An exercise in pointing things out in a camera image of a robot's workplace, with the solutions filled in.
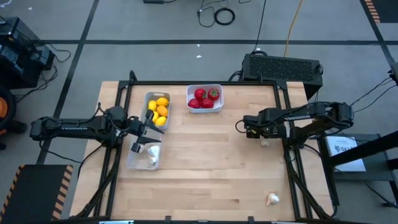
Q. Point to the white plastic garlic bulb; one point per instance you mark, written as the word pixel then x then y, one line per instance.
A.
pixel 152 160
pixel 272 199
pixel 140 149
pixel 265 142
pixel 153 151

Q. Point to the black tyre orange hub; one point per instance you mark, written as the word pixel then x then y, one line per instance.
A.
pixel 3 107

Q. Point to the orange-yellow plastic lemon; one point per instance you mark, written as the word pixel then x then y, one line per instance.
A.
pixel 162 110

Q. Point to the black metal stand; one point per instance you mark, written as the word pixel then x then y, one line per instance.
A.
pixel 373 146

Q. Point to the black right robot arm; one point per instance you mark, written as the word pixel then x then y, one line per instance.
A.
pixel 311 116

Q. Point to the yellow plastic lemon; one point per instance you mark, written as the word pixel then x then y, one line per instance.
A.
pixel 160 121
pixel 155 117
pixel 152 105
pixel 162 101

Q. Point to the white printed paper sheet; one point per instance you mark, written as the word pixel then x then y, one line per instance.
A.
pixel 351 166

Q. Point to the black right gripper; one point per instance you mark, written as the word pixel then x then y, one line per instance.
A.
pixel 267 124

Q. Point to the black perforated computer case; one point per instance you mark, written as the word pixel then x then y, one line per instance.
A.
pixel 280 68

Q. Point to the white bowl of strawberries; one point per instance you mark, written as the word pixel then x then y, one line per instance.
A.
pixel 189 90

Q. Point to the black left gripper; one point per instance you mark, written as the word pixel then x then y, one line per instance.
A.
pixel 135 127

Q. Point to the black equipment stack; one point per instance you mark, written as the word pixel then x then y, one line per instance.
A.
pixel 18 56

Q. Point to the black mat hazard-striped edge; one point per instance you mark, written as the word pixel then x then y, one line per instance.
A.
pixel 34 193
pixel 387 9

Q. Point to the grey plastic bin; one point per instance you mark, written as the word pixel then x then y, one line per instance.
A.
pixel 149 95

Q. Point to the clear plastic bin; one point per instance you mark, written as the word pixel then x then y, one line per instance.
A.
pixel 140 163

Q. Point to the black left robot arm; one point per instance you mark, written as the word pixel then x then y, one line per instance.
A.
pixel 77 127

